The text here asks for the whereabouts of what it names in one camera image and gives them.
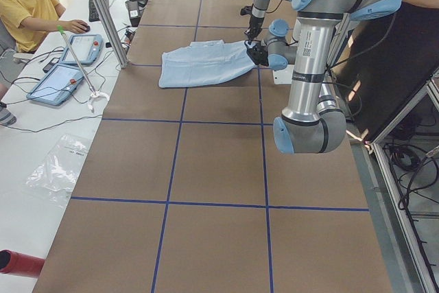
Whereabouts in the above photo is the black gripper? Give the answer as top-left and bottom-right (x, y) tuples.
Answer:
(245, 15), (263, 40)
(246, 44), (269, 67)

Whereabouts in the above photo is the light blue button shirt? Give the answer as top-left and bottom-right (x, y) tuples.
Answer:
(158, 40), (256, 89)

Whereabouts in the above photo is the black panel board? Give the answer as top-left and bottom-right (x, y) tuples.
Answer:
(333, 3), (438, 141)

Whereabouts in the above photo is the black keyboard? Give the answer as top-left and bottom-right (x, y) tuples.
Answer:
(88, 0), (110, 23)

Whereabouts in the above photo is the upper teach pendant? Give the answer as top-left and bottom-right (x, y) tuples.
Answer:
(68, 34), (103, 67)

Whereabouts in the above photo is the teach pendant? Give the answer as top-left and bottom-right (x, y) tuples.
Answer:
(68, 34), (103, 67)
(26, 64), (83, 106)

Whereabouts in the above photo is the reacher grabber stick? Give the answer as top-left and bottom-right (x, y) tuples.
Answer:
(57, 25), (110, 113)

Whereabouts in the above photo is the small black device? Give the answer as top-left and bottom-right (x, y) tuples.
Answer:
(43, 58), (59, 73)

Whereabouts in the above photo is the lower teach pendant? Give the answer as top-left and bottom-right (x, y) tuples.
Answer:
(26, 64), (83, 106)

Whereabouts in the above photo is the person in yellow shirt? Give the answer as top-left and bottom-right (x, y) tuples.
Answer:
(0, 0), (92, 126)

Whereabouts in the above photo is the clear plastic bag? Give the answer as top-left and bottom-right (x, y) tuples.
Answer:
(22, 134), (92, 209)

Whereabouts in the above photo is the red tube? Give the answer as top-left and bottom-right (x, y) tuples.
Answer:
(1, 250), (45, 278)

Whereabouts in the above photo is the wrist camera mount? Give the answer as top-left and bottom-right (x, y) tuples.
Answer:
(240, 5), (252, 16)

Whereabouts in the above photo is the aluminium frame post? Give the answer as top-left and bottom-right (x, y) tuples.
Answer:
(93, 0), (128, 69)

